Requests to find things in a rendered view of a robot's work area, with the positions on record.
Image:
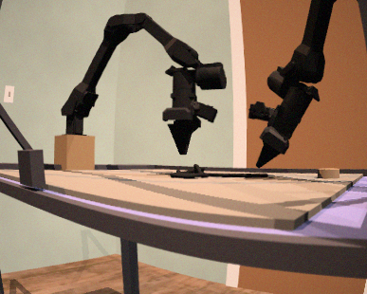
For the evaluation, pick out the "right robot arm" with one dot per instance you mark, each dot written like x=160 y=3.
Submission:
x=307 y=65

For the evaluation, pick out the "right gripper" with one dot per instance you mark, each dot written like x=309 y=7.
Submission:
x=285 y=123

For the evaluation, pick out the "black rope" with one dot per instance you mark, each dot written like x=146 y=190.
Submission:
x=199 y=172

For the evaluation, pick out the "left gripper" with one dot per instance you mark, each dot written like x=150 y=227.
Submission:
x=184 y=124

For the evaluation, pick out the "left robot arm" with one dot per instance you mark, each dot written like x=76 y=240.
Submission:
x=117 y=29

